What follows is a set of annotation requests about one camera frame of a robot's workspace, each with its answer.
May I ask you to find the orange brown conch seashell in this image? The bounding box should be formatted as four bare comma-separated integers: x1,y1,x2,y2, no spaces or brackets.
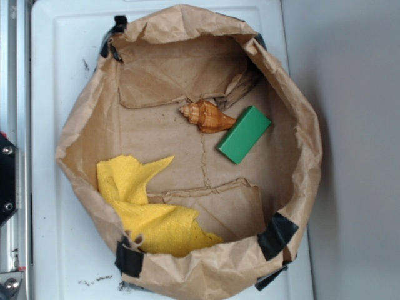
179,100,236,133

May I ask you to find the green rectangular block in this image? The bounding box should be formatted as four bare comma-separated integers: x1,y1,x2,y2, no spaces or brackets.
216,106,271,164

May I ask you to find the metal frame rail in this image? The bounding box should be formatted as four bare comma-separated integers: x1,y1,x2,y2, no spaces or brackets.
1,1,33,299

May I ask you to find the black metal bracket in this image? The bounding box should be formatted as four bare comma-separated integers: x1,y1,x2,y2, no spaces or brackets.
0,131,19,228

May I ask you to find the brown paper bag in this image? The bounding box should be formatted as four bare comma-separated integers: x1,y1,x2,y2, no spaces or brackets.
56,4,323,299

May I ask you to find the yellow cloth rag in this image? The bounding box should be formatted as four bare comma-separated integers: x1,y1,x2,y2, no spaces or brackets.
96,155,223,258

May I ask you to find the white plastic tray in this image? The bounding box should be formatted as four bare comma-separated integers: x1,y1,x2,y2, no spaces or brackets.
31,1,314,299

